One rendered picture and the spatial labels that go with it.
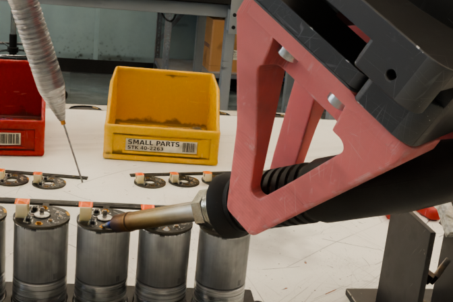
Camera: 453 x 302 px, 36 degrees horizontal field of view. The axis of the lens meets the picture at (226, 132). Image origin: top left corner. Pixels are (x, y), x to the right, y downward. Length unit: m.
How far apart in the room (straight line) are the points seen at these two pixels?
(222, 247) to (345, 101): 0.15
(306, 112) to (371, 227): 0.28
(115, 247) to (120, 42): 4.44
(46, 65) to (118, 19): 4.45
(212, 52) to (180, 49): 0.45
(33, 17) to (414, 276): 0.22
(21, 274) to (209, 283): 0.08
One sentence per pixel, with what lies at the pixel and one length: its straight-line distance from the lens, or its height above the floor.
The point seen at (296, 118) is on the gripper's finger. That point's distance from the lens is 0.25.
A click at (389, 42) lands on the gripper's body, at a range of 0.16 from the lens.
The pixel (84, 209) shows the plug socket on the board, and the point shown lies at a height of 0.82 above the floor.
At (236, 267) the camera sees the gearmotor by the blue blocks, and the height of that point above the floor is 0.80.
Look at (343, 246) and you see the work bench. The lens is 0.48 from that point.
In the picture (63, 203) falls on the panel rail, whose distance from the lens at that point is 0.34.
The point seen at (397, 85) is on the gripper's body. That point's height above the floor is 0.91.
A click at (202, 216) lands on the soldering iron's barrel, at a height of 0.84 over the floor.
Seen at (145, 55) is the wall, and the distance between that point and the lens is 4.78.
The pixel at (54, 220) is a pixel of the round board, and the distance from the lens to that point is 0.32.
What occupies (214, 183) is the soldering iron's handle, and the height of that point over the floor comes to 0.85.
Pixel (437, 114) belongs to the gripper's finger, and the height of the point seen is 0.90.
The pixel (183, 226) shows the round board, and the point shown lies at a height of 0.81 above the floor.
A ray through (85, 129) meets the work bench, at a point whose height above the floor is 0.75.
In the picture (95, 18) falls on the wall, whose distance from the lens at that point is 4.72.
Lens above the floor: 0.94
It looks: 15 degrees down
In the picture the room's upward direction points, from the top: 6 degrees clockwise
